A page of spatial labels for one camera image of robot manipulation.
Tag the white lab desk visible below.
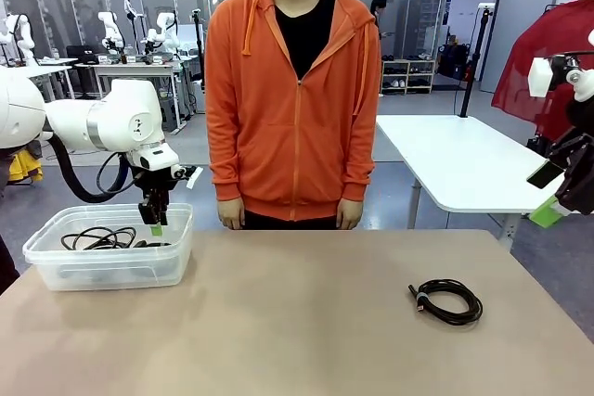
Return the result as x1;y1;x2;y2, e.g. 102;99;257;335
87;57;187;134

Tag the black office chair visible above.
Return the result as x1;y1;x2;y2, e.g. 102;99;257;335
66;45;98;101

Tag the large white table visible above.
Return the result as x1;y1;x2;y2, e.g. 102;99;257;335
373;114;576;254

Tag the wooden shoe rack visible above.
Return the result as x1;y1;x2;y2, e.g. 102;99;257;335
380;57;437;96

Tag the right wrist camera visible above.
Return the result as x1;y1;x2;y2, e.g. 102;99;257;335
528;53;584;99

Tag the person's left hand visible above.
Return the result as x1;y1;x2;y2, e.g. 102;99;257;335
335;198;363;231

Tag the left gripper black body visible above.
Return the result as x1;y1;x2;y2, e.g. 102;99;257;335
132;166;185;205

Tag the red cape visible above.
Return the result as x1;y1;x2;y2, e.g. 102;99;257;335
490;0;594;143

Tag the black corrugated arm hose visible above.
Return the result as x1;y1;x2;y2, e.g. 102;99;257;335
44;132;140;205

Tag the clear plastic storage box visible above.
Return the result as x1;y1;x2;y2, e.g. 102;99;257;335
21;203;195;293

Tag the long white desk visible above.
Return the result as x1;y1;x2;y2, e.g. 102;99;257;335
27;57;88;103

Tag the person in orange hoodie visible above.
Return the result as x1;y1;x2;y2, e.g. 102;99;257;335
203;0;382;231

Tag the woman in dark top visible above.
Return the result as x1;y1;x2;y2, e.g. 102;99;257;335
369;0;395;43

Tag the thin black tripod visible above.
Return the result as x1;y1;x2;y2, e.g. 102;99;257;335
191;8;209;91

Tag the black tripod pole stand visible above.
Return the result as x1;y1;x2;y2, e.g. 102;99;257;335
458;3;494;119

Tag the black left wrist camera cable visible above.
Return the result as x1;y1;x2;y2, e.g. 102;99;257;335
95;149;140;194

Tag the person's left forearm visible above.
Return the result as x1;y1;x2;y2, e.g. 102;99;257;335
341;126;378;205

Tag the yellow plastic item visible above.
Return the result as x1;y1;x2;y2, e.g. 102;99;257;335
7;147;45;184

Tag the black cable with grey tie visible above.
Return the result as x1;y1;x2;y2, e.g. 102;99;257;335
407;277;484;328

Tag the person's right hand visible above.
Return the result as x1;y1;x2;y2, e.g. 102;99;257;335
216;198;246;231

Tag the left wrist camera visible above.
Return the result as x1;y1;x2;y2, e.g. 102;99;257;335
171;164;204;191

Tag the thin black USB cable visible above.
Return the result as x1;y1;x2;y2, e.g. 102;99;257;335
59;226;138;251

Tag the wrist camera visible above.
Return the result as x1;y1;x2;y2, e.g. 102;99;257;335
528;53;584;99
171;164;204;191

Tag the grey plastic stool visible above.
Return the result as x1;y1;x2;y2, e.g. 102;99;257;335
162;97;180;134

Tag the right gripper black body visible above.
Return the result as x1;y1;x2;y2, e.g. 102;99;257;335
547;129;594;217

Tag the person's right forearm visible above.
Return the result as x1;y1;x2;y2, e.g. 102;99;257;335
205;126;247;205

